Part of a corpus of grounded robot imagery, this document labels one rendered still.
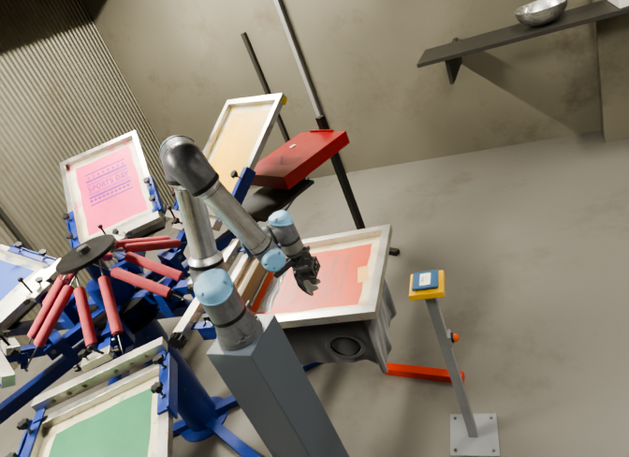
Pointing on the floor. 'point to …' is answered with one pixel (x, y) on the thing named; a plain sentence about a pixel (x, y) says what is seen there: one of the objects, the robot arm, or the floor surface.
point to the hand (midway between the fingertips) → (309, 292)
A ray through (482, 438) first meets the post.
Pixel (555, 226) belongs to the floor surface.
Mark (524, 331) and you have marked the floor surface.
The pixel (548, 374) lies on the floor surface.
